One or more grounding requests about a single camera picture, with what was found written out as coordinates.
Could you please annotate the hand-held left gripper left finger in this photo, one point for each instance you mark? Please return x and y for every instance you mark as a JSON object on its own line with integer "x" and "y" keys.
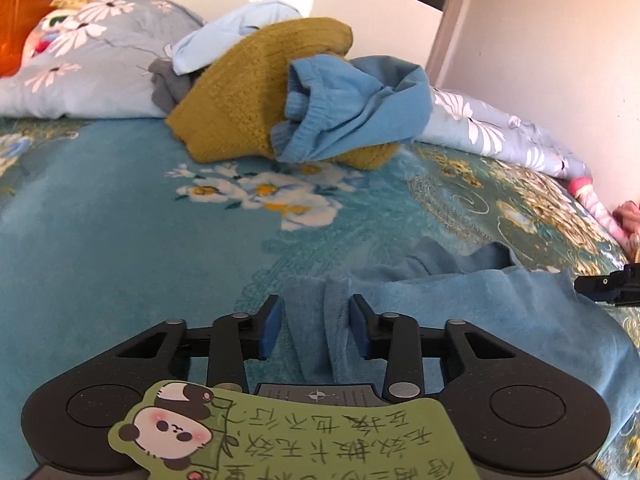
{"x": 270, "y": 327}

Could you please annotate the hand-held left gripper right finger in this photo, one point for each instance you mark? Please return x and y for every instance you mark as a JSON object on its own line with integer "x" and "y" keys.
{"x": 360, "y": 327}

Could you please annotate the teal floral blanket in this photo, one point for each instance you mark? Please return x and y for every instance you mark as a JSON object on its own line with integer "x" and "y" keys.
{"x": 100, "y": 235}

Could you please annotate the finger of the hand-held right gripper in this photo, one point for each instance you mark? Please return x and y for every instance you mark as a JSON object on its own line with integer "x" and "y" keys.
{"x": 620, "y": 285}

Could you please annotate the grey cloth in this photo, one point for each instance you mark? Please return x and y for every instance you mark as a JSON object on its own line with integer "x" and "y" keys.
{"x": 167, "y": 87}

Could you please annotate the small blue pants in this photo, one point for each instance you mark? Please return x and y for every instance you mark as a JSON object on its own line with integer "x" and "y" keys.
{"x": 350, "y": 110}

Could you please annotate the grey-blue floral quilt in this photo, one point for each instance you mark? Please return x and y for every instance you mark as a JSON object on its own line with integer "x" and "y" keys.
{"x": 100, "y": 60}

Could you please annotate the pale blue cloth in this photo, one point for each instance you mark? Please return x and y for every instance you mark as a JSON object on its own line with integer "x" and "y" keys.
{"x": 225, "y": 35}

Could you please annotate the cartoon print pillow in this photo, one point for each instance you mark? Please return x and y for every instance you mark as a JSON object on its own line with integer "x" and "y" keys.
{"x": 45, "y": 30}

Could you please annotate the blue long-sleeved top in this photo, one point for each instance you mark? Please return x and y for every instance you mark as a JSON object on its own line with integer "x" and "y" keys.
{"x": 500, "y": 320}

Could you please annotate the mustard knitted sweater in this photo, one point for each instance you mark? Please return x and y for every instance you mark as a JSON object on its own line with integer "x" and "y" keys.
{"x": 235, "y": 100}

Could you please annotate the green panda sticker note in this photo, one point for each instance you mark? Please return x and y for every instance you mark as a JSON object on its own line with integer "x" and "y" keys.
{"x": 300, "y": 435}

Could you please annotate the pink cloth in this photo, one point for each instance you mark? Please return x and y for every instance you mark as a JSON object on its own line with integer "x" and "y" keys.
{"x": 600, "y": 210}

